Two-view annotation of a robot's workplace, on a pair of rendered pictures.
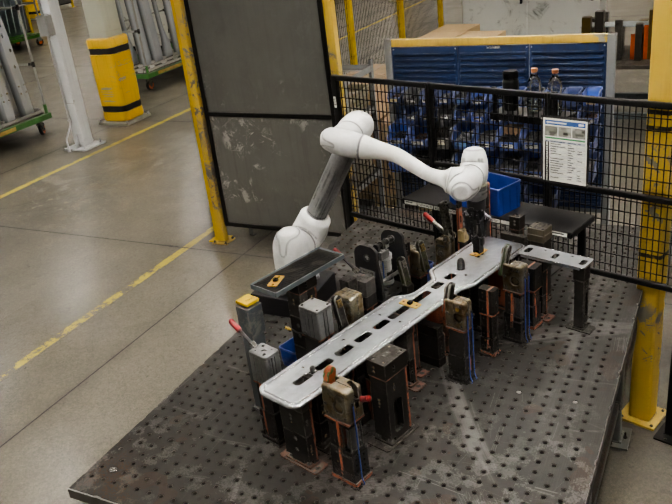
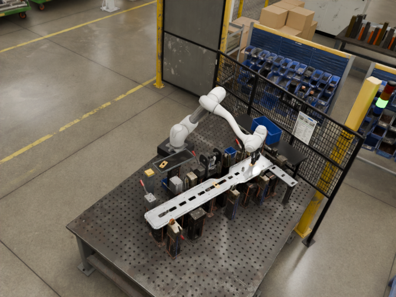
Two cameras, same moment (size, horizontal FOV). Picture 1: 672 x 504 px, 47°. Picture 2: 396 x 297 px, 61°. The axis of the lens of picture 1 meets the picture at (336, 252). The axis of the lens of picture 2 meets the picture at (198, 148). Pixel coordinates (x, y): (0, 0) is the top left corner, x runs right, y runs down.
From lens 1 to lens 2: 92 cm
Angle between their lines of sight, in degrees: 16
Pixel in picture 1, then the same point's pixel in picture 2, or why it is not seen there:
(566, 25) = (346, 9)
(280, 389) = (152, 217)
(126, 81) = not seen: outside the picture
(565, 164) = (302, 132)
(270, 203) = (182, 78)
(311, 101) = (210, 42)
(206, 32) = not seen: outside the picture
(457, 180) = (249, 144)
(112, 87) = not seen: outside the picture
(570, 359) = (274, 219)
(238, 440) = (134, 221)
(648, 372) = (308, 218)
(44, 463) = (63, 182)
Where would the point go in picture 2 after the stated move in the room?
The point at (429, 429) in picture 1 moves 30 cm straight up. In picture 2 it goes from (208, 238) to (212, 217)
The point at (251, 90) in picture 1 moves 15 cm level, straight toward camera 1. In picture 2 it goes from (185, 27) to (184, 31)
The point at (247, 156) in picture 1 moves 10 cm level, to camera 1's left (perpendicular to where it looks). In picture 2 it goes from (177, 55) to (171, 54)
